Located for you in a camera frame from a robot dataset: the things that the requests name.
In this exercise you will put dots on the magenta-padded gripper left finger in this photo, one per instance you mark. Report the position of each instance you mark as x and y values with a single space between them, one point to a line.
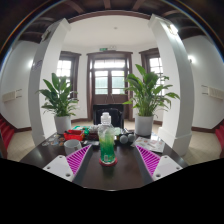
59 166

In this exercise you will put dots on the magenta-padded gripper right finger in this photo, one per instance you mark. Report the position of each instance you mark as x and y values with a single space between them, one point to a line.
166 166

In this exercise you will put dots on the clear bottle with green drink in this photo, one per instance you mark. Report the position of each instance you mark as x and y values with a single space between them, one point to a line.
106 146

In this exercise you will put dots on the white ceramic mug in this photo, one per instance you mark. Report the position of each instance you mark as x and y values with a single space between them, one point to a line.
71 146

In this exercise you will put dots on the printed paper sheet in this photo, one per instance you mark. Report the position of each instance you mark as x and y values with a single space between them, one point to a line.
150 144

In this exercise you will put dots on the red plastic box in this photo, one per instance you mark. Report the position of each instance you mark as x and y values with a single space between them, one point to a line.
74 135

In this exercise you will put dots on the black handheld device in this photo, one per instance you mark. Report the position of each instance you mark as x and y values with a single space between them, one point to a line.
90 143

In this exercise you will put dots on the small potted plant, white pot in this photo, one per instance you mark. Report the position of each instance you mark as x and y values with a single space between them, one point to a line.
62 124

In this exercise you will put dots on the green plastic tray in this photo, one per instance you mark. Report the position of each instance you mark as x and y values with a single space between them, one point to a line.
80 128

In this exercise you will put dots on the large potted plant, white pot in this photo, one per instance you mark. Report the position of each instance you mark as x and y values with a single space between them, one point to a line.
144 125

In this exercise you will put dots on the box of snack packets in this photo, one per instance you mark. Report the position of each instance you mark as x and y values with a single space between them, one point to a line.
93 133

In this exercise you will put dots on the flat round red coaster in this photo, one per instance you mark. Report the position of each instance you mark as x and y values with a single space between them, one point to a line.
113 163

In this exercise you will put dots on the green book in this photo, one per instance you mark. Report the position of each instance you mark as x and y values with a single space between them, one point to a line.
117 131

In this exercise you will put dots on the red carpeted staircase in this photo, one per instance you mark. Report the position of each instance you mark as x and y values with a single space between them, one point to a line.
220 136
6 131

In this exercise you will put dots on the black chair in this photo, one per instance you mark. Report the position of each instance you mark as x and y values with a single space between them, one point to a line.
115 115

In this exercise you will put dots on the dark-framed window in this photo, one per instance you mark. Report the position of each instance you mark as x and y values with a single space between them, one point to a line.
65 70
155 65

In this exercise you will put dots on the dark wooden glazed door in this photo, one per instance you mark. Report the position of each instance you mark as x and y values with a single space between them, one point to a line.
110 80

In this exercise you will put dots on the green exit sign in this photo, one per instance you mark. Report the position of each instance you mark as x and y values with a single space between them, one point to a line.
103 49

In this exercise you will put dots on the bright ceiling lamp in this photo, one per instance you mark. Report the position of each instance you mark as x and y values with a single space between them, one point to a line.
173 29

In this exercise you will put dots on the white wall radiator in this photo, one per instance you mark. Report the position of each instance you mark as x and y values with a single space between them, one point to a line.
11 95
215 92

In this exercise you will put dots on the wall lamp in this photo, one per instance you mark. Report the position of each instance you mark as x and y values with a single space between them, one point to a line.
190 59

